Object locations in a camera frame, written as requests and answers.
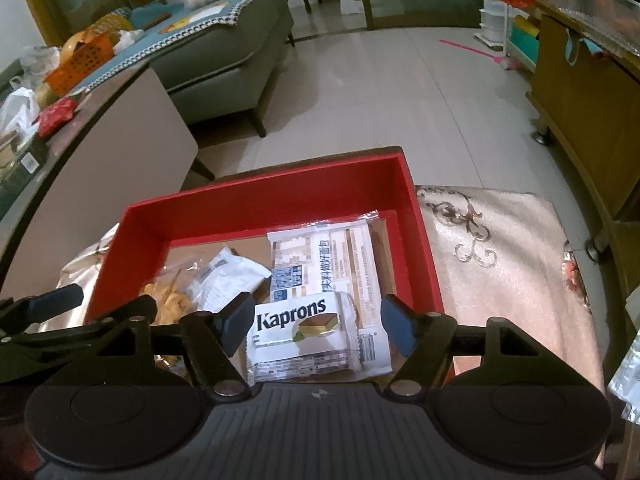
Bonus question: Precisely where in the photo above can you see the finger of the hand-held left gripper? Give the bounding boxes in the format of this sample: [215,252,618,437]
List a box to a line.
[0,284,85,336]
[0,294,158,363]

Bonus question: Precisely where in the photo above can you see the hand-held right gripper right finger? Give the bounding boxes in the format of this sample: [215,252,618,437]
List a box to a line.
[380,295,598,403]

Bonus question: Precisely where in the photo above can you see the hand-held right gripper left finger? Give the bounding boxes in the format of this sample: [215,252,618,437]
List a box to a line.
[37,291,257,403]

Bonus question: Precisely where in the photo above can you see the clear packet of yellow crisps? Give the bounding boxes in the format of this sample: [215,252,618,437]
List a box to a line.
[137,245,273,366]

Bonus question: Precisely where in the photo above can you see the white wafer packet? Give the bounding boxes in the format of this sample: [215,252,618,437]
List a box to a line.
[246,291,361,386]

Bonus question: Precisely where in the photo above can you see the large white bread packet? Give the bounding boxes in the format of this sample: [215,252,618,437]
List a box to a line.
[266,210,393,376]

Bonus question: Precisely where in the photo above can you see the red cardboard box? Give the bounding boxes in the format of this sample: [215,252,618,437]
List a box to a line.
[82,146,456,386]

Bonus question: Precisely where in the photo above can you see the beige floral tablecloth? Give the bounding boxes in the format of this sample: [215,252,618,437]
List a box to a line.
[37,185,606,396]

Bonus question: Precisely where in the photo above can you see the dark green box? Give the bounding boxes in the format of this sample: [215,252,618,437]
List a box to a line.
[0,132,51,201]

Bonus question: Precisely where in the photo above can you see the grey side table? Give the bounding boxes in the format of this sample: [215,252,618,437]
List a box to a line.
[0,62,216,306]

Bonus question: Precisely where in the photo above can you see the red crumpled packet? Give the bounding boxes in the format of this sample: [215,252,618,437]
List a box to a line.
[36,99,78,138]

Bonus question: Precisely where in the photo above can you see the white plastic bag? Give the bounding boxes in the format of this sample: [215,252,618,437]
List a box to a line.
[0,87,41,136]

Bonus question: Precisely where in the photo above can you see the crinkled clear wrapper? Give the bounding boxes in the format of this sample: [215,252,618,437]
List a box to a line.
[607,300,640,426]

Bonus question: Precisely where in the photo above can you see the orange plastic basket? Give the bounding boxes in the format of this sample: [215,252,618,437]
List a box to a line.
[45,32,113,96]

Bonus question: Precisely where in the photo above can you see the clear plastic bag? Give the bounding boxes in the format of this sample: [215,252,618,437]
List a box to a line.
[20,45,61,81]

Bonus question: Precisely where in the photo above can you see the grey green sofa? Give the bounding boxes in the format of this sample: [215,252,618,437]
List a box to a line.
[132,0,296,138]

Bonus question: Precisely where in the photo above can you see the white crumpled tissue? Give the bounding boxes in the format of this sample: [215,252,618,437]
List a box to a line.
[112,30,146,53]

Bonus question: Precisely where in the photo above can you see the pink fly swatter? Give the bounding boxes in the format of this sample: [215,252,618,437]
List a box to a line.
[440,38,521,71]

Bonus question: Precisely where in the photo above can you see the yellow patterned bag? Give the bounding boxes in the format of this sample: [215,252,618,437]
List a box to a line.
[60,12,135,56]

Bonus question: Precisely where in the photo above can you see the wooden cabinet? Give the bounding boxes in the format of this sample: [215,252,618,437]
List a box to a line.
[525,0,640,286]

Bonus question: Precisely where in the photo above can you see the blue sofa blanket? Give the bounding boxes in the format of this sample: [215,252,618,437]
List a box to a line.
[85,0,266,91]

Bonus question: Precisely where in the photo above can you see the white plastic drawer unit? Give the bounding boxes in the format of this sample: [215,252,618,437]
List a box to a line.
[474,0,543,67]

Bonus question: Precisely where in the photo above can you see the clear plastic trays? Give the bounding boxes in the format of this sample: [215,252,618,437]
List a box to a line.
[540,0,640,56]

